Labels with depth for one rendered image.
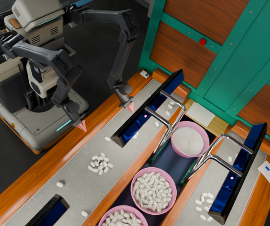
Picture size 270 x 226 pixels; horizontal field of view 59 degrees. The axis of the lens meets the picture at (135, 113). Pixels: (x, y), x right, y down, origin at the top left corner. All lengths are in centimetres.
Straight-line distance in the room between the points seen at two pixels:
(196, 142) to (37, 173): 101
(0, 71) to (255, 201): 182
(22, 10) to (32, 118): 108
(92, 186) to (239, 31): 116
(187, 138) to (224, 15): 79
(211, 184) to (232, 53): 79
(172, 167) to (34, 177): 83
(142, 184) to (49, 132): 99
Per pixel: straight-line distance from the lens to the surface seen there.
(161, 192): 148
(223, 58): 155
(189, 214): 150
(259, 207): 169
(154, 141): 156
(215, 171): 165
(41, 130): 213
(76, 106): 134
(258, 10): 139
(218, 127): 178
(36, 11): 136
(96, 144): 152
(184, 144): 165
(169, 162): 163
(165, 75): 179
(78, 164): 147
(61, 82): 102
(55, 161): 146
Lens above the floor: 211
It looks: 55 degrees down
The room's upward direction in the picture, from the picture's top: 17 degrees clockwise
